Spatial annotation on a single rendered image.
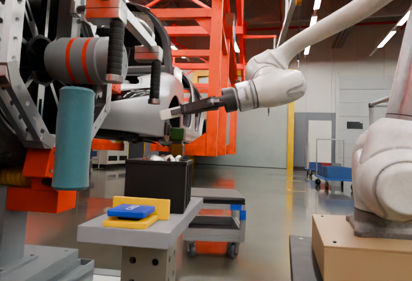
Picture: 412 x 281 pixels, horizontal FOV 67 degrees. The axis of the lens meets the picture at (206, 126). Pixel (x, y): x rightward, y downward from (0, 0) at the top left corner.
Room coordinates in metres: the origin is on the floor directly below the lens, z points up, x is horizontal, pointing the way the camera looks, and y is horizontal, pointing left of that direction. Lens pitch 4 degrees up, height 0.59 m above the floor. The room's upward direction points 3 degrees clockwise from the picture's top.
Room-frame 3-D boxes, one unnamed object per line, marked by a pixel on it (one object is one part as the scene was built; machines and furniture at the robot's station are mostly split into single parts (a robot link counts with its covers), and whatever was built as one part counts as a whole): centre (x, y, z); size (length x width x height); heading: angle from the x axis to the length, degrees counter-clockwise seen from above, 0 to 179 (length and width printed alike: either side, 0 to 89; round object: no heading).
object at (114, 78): (0.75, 0.23, 0.83); 0.04 x 0.04 x 0.16
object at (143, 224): (0.61, 0.13, 0.46); 0.08 x 0.08 x 0.01; 82
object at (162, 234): (0.78, 0.11, 0.44); 0.43 x 0.17 x 0.03; 172
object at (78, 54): (0.94, 0.37, 0.85); 0.21 x 0.14 x 0.14; 82
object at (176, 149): (0.97, 0.08, 0.59); 0.04 x 0.04 x 0.04; 82
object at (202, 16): (4.80, 1.26, 2.54); 2.58 x 0.12 x 0.42; 82
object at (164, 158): (0.81, 0.11, 0.51); 0.20 x 0.14 x 0.13; 178
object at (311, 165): (9.54, -3.60, 0.48); 1.00 x 0.61 x 0.96; 81
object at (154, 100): (1.09, 0.19, 0.83); 0.04 x 0.04 x 0.16
